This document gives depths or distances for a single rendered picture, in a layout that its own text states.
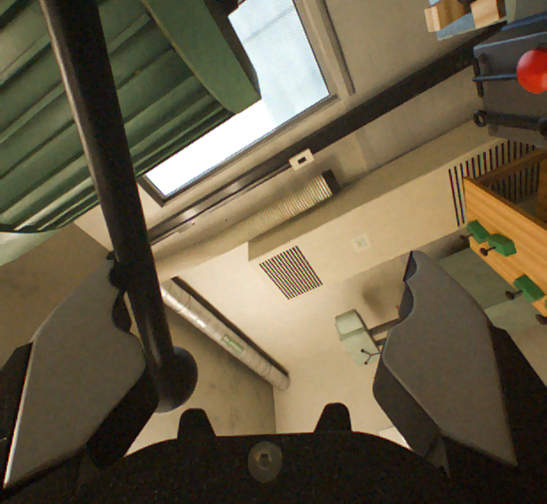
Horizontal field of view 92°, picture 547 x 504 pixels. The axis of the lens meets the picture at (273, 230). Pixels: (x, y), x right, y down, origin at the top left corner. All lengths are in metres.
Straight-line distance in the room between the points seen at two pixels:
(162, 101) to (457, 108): 1.89
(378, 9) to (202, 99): 1.54
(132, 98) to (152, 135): 0.03
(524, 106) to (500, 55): 0.05
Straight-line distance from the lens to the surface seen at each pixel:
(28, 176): 0.24
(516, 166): 1.75
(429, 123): 1.93
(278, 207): 1.63
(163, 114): 0.20
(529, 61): 0.28
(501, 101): 0.36
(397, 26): 1.73
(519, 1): 0.38
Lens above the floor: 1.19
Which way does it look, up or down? 13 degrees up
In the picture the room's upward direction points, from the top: 117 degrees counter-clockwise
